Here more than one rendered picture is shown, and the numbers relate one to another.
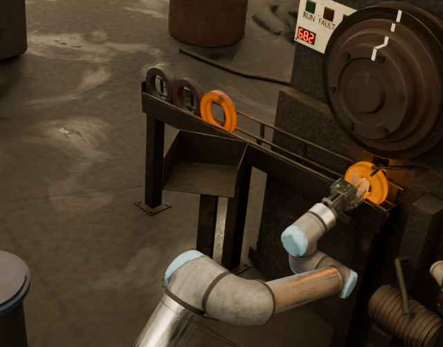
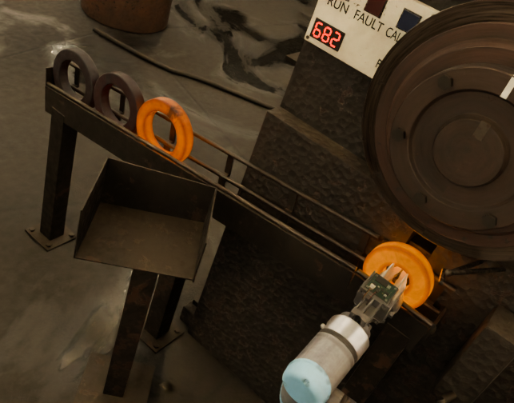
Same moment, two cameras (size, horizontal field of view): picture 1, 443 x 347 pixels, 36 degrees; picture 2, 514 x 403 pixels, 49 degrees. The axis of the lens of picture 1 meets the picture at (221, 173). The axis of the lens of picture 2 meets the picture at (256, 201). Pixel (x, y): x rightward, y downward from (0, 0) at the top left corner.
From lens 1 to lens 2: 120 cm
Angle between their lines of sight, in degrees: 16
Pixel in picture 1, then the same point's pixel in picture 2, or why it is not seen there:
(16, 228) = not seen: outside the picture
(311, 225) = (338, 360)
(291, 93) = (285, 119)
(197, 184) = (133, 249)
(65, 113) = not seen: outside the picture
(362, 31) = (472, 41)
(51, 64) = not seen: outside the picture
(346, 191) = (386, 298)
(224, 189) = (177, 263)
